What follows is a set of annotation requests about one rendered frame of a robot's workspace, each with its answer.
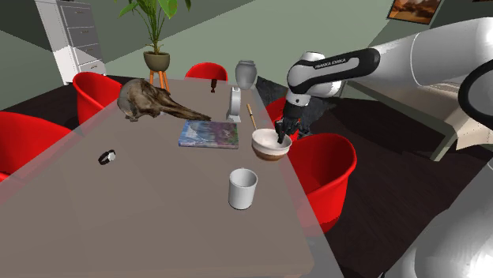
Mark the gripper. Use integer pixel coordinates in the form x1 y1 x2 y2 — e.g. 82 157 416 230
274 102 306 145

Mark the white and brown bowl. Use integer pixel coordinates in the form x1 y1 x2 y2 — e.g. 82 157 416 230
251 128 293 162

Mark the red chair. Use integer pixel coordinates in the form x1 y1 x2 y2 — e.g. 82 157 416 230
0 111 74 182
265 97 305 141
72 71 123 125
286 133 358 236
184 62 229 82

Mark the wooden stick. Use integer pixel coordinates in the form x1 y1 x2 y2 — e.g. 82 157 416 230
246 103 258 131

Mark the white round stand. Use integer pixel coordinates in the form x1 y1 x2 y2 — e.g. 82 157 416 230
225 85 243 123

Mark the grey vase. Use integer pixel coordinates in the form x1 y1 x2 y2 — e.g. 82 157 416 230
235 59 258 91

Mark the white cup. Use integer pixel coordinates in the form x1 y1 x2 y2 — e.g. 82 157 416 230
228 167 259 211

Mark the blue and purple book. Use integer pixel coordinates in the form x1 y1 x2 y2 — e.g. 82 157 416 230
178 119 240 150

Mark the brown animal skull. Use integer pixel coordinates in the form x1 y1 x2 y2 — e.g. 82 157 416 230
117 78 213 122

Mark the potted plant on wooden stand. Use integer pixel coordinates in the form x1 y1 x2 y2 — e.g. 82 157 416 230
114 0 192 93

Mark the grey-brown dining table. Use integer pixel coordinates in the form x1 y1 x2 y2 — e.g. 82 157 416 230
0 78 315 278

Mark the black wristwatch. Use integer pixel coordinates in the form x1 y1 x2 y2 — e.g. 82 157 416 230
97 148 117 166

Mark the white chest of drawers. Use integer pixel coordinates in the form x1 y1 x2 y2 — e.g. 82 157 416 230
34 0 107 85

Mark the beige sofa with grey frame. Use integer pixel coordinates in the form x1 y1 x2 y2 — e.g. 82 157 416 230
342 77 493 162

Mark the orange wall picture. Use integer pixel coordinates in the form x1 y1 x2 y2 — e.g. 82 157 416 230
386 0 443 25

